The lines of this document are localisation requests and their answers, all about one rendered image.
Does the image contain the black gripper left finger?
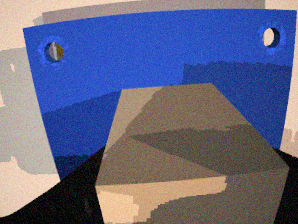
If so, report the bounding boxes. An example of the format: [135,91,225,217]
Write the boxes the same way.
[0,147,106,224]

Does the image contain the blue plate with square handle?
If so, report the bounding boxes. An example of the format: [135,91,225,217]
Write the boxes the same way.
[23,8,297,224]

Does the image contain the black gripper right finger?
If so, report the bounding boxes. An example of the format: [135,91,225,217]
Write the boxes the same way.
[273,147,298,224]

